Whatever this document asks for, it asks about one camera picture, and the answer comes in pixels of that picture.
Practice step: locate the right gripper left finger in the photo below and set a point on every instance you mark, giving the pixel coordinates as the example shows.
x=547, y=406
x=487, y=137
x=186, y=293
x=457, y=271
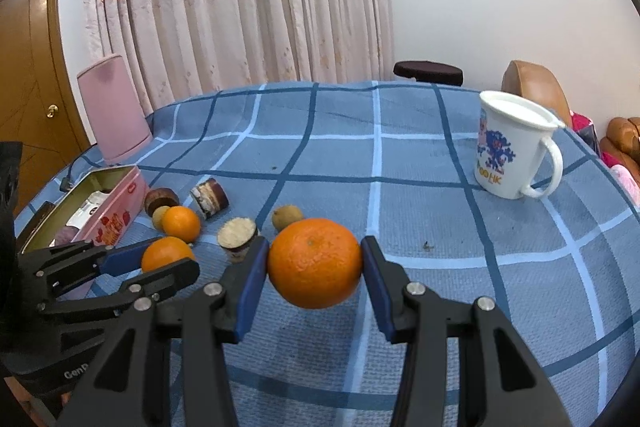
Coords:
x=220, y=312

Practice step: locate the small yellow-green longan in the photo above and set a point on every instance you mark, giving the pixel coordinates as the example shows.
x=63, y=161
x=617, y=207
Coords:
x=158, y=216

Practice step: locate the brown leather chair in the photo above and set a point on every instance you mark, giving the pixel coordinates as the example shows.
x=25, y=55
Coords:
x=537, y=84

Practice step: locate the pink metal tin box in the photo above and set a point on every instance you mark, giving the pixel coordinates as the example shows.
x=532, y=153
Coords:
x=108, y=225

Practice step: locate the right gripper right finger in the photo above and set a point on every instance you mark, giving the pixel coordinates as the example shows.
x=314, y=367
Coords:
x=500, y=381

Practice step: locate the blue plaid tablecloth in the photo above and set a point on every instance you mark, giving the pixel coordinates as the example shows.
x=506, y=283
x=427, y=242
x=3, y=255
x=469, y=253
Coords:
x=396, y=160

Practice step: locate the pink electric kettle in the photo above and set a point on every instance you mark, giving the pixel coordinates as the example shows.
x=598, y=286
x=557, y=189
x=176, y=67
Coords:
x=113, y=109

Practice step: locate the white printed enamel mug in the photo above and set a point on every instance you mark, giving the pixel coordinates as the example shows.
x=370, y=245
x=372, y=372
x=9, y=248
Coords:
x=514, y=136

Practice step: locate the printed paper in tin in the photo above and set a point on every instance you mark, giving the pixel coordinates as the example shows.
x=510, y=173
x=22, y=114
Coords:
x=87, y=209

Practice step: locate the dark round stool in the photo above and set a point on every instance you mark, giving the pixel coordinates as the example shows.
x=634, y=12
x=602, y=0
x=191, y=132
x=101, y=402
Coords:
x=429, y=72

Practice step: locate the black power cable plug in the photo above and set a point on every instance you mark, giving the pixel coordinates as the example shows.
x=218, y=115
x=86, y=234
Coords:
x=77, y=167

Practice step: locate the purple round fruit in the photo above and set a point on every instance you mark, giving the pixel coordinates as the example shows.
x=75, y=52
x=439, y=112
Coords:
x=65, y=235

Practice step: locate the brass door knob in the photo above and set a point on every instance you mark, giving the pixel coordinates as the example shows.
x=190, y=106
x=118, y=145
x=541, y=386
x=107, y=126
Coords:
x=52, y=111

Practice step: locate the pink floral cloth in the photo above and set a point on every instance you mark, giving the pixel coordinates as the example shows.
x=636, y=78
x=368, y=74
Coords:
x=584, y=127

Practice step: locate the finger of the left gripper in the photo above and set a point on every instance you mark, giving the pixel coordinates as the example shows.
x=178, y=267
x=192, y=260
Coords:
x=52, y=272
x=130, y=289

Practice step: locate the brown leather sofa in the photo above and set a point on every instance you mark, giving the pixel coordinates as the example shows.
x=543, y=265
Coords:
x=622, y=143

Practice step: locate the small brown longan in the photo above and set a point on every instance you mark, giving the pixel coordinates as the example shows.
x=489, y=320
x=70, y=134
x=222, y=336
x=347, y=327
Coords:
x=285, y=215

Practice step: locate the wooden door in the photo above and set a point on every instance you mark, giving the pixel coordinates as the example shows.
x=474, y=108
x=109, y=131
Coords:
x=34, y=76

